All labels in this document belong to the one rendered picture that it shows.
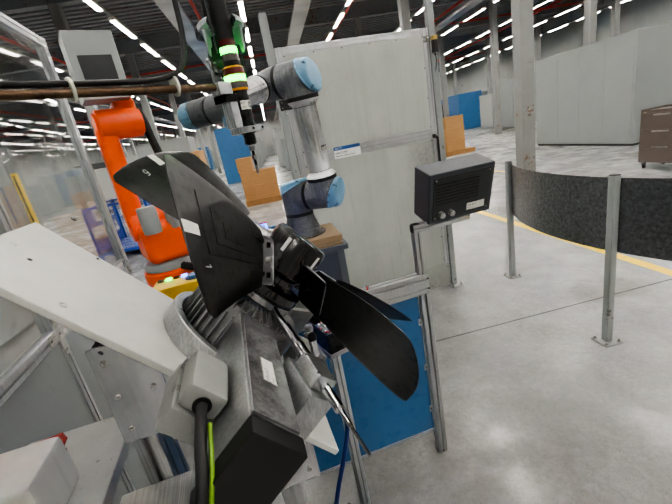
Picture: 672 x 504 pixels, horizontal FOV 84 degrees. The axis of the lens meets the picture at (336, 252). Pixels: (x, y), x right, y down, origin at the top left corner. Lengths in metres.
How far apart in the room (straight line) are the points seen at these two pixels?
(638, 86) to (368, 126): 8.12
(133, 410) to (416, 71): 2.71
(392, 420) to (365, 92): 2.10
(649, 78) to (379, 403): 9.65
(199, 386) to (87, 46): 4.39
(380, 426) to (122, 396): 1.14
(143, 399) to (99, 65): 4.14
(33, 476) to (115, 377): 0.20
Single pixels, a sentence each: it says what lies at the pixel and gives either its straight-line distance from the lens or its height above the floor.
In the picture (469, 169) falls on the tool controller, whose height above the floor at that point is 1.22.
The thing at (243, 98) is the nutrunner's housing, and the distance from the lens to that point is 0.83.
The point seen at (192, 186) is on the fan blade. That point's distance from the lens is 0.54.
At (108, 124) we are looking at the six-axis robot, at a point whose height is 1.92.
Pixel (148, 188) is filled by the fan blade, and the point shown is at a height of 1.38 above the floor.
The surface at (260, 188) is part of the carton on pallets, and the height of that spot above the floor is 0.40.
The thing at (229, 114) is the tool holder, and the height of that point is 1.49.
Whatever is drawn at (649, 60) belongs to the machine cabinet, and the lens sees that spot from 10.52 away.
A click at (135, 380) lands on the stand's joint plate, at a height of 1.07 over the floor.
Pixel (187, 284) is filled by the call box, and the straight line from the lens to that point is 1.22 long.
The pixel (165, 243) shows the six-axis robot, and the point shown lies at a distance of 4.60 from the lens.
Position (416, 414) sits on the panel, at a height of 0.23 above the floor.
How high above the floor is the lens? 1.42
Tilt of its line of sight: 18 degrees down
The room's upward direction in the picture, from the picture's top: 11 degrees counter-clockwise
